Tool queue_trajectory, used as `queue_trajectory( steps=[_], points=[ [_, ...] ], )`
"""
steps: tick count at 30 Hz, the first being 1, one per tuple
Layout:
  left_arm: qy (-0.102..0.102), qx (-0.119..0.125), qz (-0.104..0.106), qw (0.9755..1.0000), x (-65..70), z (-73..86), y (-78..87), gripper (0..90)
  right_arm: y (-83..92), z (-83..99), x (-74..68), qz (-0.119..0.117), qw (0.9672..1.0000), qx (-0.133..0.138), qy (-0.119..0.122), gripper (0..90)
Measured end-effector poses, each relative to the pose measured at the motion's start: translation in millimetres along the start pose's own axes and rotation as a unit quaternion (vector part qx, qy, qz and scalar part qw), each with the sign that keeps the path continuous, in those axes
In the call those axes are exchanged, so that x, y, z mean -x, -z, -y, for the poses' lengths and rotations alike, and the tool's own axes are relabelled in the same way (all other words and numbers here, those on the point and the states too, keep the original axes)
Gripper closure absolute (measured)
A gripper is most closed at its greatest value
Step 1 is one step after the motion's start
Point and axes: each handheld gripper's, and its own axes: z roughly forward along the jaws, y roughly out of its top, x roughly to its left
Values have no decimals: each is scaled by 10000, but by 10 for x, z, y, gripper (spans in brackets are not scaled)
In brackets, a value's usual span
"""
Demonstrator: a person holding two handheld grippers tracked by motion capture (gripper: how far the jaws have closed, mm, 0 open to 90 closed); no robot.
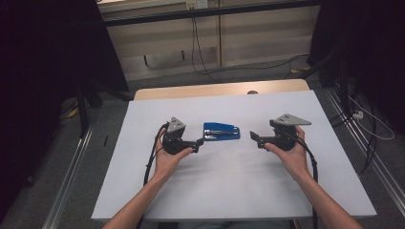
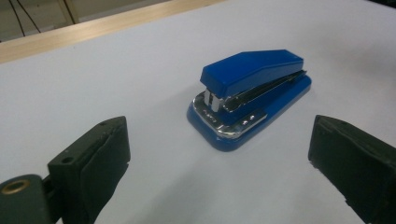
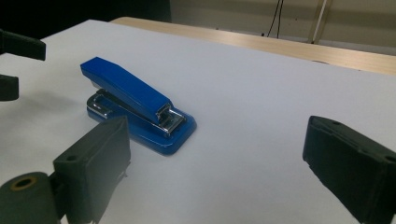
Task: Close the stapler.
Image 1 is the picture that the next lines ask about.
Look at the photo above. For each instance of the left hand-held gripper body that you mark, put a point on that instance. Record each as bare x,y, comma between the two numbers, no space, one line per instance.
173,143

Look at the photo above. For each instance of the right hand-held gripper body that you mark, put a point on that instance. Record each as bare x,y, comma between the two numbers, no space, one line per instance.
285,136

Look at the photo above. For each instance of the blue stapler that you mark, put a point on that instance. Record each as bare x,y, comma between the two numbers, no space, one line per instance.
219,127

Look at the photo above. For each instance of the person's left hand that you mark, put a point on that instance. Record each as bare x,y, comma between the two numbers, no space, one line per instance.
165,165

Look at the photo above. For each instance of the person's right hand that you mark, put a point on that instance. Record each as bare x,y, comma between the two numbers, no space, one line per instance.
294,162

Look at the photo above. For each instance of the dark round table grommet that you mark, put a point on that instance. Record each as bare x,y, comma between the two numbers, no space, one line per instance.
252,92

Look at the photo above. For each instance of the light wooden table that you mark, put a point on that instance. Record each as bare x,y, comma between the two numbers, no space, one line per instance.
197,90

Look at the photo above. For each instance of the white power plug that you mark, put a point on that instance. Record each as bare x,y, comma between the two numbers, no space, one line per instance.
358,114

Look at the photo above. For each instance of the black stand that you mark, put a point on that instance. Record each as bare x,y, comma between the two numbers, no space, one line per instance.
83,108
342,82

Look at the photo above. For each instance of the beige wooden cabinet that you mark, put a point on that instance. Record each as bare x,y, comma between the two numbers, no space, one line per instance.
261,41

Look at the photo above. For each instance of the black curtain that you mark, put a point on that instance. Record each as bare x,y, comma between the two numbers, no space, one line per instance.
366,47
41,63

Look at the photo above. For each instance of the black metal bar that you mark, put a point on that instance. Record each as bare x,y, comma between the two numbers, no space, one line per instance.
207,12

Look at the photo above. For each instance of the metal floor rail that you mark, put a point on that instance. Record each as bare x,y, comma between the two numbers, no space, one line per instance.
68,178
366,149

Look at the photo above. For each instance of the white wall socket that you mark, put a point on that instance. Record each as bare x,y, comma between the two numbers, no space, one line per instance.
197,4

